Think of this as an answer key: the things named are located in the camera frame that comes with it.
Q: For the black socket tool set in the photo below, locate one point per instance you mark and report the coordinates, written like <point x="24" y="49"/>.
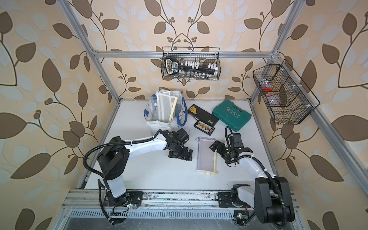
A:
<point x="173" y="66"/>

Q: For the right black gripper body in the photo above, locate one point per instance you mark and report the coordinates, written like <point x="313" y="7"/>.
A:
<point x="224" y="151"/>

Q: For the right wire basket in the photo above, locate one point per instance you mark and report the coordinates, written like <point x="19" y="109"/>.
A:
<point x="291" y="100"/>

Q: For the white canvas tote bag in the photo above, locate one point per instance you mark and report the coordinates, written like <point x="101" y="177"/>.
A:
<point x="179" y="118"/>

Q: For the white mesh pencil pouch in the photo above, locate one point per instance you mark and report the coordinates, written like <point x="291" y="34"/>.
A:
<point x="164" y="108"/>

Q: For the purple pouch cream edge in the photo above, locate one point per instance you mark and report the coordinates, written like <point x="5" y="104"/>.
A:
<point x="206" y="158"/>

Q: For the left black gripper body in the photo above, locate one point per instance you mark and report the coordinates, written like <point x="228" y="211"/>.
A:
<point x="181" y="152"/>

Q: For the back wire basket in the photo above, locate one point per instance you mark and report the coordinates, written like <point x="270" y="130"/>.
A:
<point x="205" y="56"/>

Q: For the green plastic tool case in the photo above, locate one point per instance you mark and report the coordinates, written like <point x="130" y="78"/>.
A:
<point x="231" y="115"/>

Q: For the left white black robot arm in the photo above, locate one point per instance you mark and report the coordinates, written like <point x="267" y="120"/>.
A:
<point x="109" y="161"/>

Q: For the black yellow tool case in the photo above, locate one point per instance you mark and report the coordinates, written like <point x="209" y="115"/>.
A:
<point x="202" y="115"/>

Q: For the wire basket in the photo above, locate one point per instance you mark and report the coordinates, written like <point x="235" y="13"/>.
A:
<point x="205" y="56"/>
<point x="291" y="100"/>

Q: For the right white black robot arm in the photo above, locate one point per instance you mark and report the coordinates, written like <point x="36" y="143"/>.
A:
<point x="270" y="197"/>

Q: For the red object in basket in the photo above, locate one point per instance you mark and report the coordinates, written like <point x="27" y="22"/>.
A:
<point x="266" y="86"/>

